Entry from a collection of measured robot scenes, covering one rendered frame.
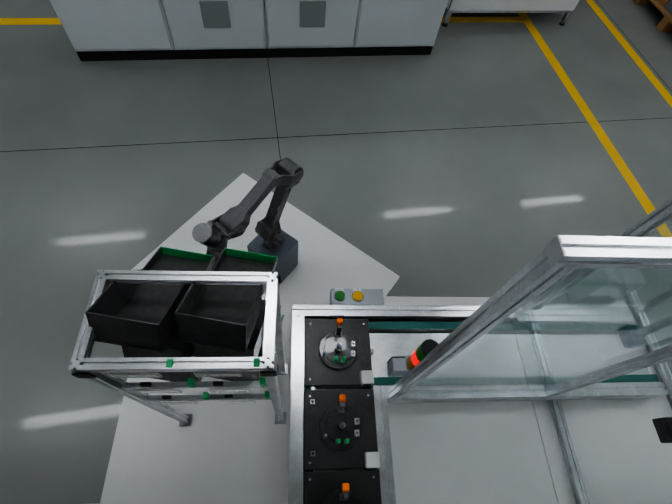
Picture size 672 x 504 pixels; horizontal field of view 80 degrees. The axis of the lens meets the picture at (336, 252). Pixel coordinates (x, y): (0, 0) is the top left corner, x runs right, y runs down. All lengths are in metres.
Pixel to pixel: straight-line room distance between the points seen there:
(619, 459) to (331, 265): 1.29
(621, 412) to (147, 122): 3.49
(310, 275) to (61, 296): 1.73
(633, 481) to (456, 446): 0.64
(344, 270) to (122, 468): 1.05
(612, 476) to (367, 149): 2.56
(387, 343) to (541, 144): 2.83
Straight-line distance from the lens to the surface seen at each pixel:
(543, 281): 0.63
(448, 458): 1.62
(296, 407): 1.45
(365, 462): 1.42
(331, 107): 3.67
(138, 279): 0.86
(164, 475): 1.58
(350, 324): 1.51
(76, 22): 4.16
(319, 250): 1.76
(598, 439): 1.90
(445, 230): 3.04
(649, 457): 2.00
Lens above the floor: 2.39
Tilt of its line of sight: 60 degrees down
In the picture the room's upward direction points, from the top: 11 degrees clockwise
